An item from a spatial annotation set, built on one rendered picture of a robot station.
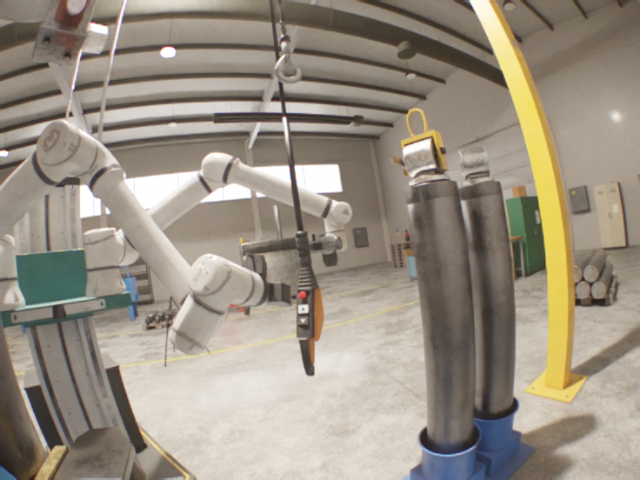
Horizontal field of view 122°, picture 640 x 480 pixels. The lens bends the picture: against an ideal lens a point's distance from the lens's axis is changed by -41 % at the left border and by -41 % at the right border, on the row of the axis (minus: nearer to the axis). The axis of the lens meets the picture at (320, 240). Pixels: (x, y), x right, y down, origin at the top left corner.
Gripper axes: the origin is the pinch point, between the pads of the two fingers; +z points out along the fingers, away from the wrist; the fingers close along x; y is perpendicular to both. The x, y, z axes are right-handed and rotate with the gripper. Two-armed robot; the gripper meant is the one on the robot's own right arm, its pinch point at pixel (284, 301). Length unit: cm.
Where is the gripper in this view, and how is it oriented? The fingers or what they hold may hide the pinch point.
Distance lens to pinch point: 86.5
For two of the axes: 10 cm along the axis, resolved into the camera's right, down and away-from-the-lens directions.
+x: 9.2, -1.4, -3.6
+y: 0.0, 9.3, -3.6
